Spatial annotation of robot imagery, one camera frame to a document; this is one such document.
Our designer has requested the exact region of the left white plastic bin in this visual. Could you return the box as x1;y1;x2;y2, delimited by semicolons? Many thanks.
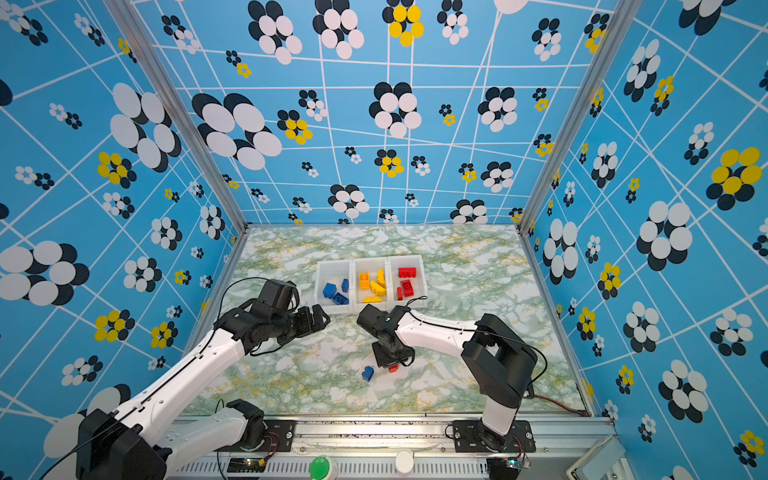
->
315;260;353;315

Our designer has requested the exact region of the aluminium front rail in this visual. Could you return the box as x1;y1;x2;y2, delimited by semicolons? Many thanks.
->
173;413;634;479

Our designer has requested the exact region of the green push button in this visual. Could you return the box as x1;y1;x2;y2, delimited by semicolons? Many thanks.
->
309;456;332;480

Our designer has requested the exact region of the red arched lego brick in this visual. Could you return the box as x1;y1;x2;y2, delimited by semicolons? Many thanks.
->
401;279;415;298

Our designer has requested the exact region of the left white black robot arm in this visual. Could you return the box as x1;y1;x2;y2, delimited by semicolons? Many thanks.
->
74;280;330;479

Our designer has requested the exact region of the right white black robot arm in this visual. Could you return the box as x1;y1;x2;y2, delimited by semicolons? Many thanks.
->
357;305;542;450

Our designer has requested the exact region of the small blue lego brick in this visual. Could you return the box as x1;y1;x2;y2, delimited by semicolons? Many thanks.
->
362;366;374;382

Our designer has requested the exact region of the white round knob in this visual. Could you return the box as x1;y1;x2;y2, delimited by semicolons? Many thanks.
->
395;450;415;476

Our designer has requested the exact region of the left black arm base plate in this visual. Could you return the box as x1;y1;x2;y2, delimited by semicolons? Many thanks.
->
233;419;297;453

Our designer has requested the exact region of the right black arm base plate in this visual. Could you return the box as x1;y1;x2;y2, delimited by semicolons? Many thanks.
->
445;420;536;454

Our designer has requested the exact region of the blue square lego brick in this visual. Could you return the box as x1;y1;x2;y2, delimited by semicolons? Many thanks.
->
332;292;349;305

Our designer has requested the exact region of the right white plastic bin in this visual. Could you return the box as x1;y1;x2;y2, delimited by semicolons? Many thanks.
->
387;255;428;309

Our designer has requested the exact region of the yellow round lego piece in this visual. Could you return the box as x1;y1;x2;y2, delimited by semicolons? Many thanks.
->
370;281;387;297

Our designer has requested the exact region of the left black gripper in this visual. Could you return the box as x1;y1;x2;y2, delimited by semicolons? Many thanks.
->
273;302;333;345

